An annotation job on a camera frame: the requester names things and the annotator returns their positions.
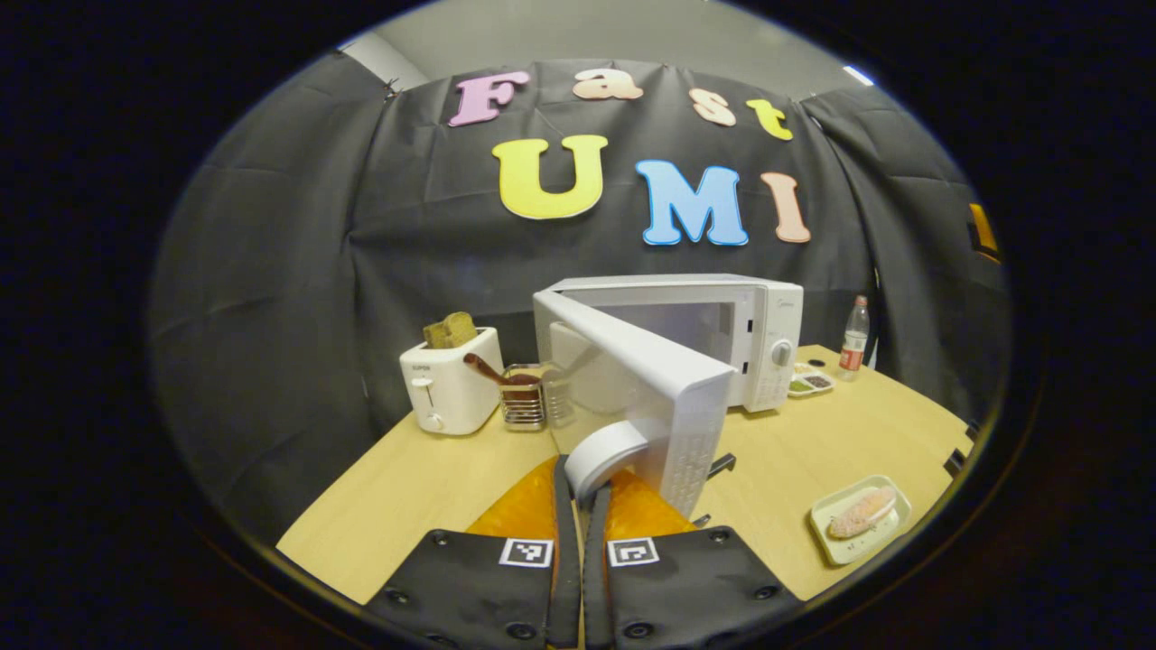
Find brown wooden spoon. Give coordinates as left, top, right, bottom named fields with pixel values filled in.
left=463, top=352, right=541, bottom=387

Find white divided seasoning dish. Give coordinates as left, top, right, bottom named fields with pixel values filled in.
left=788, top=363, right=836, bottom=399

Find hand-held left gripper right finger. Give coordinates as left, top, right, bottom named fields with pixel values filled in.
left=585, top=468, right=801, bottom=650

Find white toaster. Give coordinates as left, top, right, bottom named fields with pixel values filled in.
left=399, top=327, right=505, bottom=436

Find brown toast slices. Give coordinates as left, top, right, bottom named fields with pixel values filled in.
left=422, top=311, right=478, bottom=350

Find clear bottle with red label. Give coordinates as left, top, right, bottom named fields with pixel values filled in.
left=838, top=295, right=871, bottom=382

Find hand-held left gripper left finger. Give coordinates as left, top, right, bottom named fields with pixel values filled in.
left=366, top=454, right=583, bottom=650

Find white microwave oven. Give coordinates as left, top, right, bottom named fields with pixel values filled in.
left=533, top=274, right=805, bottom=520

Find pale rectangular tray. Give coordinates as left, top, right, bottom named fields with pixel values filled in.
left=809, top=475, right=913, bottom=567

